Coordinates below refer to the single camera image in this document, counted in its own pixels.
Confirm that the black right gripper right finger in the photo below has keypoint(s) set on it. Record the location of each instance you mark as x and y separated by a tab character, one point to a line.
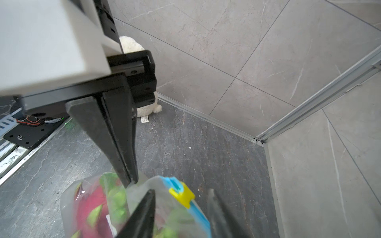
222	222

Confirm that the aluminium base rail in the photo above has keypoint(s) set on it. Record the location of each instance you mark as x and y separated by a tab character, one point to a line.
21	137

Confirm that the yellow bag zipper slider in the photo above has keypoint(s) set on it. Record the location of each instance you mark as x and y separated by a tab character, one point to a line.
182	194

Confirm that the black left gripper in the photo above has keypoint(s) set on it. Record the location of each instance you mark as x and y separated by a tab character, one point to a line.
71	61

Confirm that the zip-top bag with blue seal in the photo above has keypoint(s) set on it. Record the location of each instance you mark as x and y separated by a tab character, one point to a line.
201	226

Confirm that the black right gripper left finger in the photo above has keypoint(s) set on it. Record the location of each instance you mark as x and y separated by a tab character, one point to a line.
141	222

